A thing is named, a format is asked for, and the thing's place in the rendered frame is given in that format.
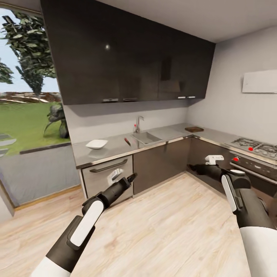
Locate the bowl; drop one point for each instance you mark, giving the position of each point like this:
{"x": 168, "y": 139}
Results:
{"x": 96, "y": 144}

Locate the drop in sink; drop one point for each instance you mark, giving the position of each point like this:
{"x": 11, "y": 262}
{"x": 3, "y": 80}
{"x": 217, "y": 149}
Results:
{"x": 154, "y": 136}

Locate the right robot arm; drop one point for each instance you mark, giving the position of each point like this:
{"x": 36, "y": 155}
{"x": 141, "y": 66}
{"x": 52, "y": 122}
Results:
{"x": 259, "y": 234}

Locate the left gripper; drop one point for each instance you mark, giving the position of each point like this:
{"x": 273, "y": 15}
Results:
{"x": 119, "y": 187}

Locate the cabinet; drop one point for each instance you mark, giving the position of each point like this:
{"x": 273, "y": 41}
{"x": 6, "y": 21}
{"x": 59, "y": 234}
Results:
{"x": 185, "y": 64}
{"x": 102, "y": 54}

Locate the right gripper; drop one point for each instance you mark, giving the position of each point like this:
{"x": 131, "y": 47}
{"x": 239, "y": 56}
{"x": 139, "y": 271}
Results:
{"x": 203, "y": 169}

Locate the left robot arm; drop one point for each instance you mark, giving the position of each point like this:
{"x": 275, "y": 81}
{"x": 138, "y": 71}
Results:
{"x": 64, "y": 255}

